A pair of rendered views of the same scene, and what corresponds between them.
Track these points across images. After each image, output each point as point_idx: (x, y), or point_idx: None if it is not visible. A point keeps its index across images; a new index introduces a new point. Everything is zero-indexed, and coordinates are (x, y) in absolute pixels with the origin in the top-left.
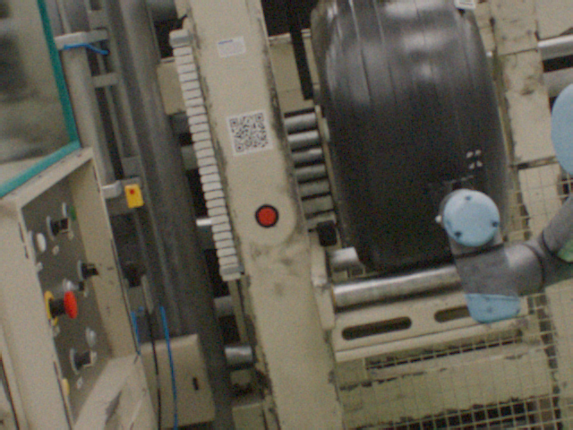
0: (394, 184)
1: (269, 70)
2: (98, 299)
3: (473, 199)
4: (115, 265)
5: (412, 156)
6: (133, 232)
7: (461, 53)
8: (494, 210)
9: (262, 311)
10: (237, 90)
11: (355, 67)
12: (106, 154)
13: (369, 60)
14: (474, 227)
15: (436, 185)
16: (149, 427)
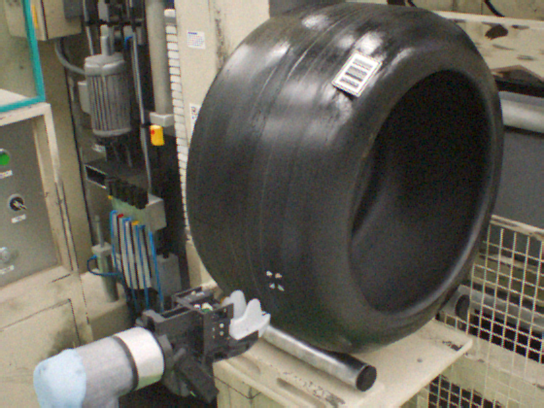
0: (210, 257)
1: None
2: (53, 221)
3: (44, 374)
4: (58, 203)
5: (221, 242)
6: None
7: (292, 151)
8: (57, 399)
9: (205, 278)
10: (197, 83)
11: (203, 118)
12: (166, 89)
13: (216, 116)
14: (44, 400)
15: (175, 300)
16: (55, 329)
